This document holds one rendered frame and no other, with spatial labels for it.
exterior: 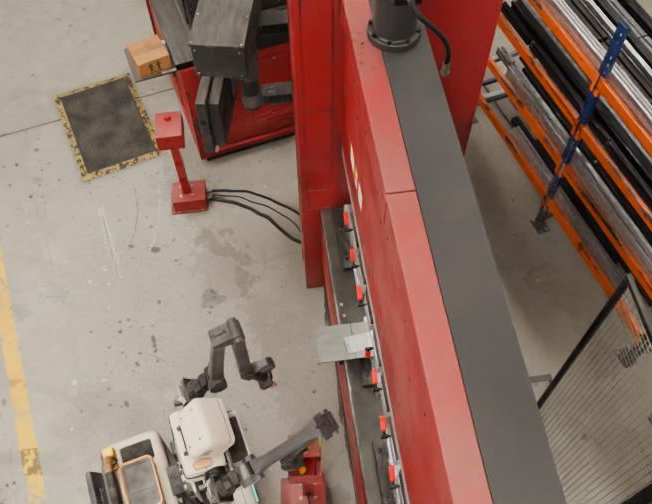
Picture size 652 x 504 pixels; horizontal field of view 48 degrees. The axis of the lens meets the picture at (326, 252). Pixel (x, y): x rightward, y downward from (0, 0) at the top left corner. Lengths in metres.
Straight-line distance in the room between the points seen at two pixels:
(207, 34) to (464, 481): 2.20
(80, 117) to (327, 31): 3.15
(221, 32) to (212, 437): 1.70
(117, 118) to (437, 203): 3.83
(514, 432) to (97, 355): 3.22
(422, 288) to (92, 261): 3.28
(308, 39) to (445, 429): 1.74
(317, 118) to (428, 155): 1.11
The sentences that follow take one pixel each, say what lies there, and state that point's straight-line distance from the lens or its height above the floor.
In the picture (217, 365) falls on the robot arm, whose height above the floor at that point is 1.41.
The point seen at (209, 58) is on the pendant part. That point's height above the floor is 1.87.
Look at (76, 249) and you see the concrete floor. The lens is 5.16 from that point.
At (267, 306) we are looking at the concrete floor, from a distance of 4.68.
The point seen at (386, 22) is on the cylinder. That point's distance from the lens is 2.65.
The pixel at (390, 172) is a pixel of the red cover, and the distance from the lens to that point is 2.34.
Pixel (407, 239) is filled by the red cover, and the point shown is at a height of 2.30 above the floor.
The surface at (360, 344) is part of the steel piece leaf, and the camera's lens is 3.45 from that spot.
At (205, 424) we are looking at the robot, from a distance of 2.95.
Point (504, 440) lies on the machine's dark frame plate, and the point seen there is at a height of 2.30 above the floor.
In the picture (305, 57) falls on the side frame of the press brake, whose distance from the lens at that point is 3.14.
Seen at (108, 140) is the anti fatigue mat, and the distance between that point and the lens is 5.65.
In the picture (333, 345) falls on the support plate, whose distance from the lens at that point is 3.45.
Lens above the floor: 4.15
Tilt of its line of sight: 58 degrees down
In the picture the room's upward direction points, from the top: straight up
